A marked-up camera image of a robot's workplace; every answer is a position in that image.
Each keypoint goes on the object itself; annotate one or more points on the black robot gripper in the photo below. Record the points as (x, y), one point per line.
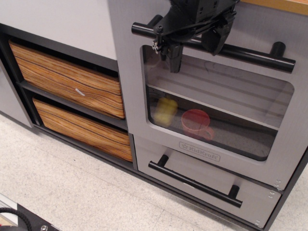
(186, 19)

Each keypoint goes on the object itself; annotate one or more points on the grey toy oven door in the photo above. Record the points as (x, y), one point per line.
(243, 147)

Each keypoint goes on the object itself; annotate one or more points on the grey oven rack shelf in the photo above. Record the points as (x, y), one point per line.
(247, 95)

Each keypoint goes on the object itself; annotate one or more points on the yellow toy bell pepper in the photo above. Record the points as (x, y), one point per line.
(165, 111)

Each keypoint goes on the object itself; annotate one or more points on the red plastic cup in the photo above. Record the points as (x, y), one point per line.
(195, 124)

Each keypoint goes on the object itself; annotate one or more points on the dark grey toy kitchen cabinet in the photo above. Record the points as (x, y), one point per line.
(80, 188)

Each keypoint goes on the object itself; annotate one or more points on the upper wood-pattern fabric bin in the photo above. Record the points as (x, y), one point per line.
(83, 86)

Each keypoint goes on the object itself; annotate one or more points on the wood-pattern fabric bin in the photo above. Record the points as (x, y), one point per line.
(97, 135)
(83, 86)

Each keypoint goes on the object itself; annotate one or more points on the lower wood-pattern fabric bin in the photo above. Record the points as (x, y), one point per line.
(97, 135)

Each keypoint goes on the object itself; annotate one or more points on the grey bottom drawer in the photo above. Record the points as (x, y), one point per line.
(223, 190)

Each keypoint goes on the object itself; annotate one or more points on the black oven door handle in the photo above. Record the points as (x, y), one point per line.
(273, 60)

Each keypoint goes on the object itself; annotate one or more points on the black drawer handle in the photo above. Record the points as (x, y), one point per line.
(230, 198)

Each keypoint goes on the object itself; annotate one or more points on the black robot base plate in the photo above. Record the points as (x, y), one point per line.
(37, 223)

